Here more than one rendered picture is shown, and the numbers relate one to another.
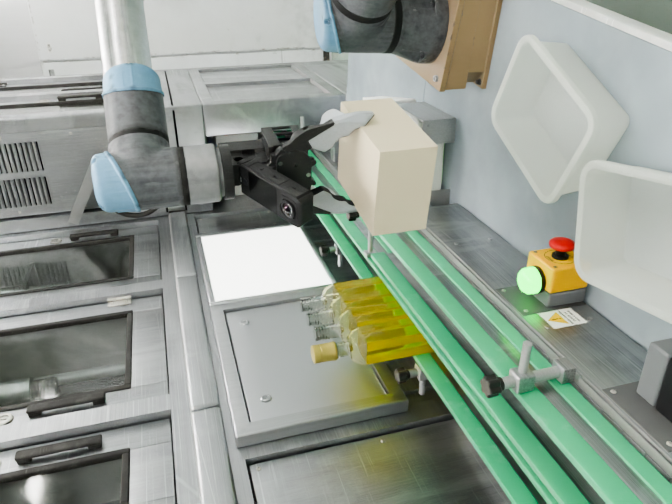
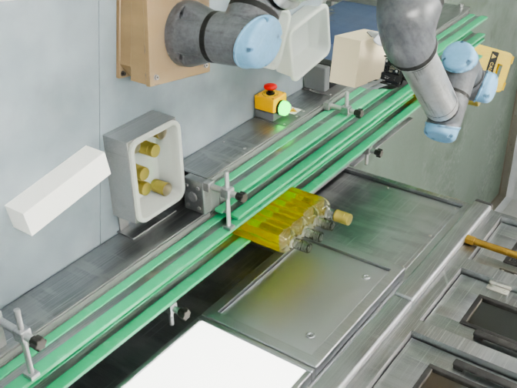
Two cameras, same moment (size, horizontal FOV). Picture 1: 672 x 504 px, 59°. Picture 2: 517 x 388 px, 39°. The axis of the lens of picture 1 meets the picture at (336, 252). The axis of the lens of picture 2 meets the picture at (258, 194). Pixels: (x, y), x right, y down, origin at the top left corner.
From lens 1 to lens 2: 2.48 m
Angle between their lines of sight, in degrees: 104
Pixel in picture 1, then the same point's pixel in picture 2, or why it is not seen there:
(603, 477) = (369, 95)
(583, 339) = (301, 104)
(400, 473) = (342, 228)
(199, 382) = (391, 312)
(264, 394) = (364, 278)
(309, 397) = (342, 262)
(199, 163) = not seen: hidden behind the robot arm
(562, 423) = (355, 104)
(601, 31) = not seen: outside the picture
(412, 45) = not seen: hidden behind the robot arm
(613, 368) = (314, 97)
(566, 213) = (248, 81)
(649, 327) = (288, 85)
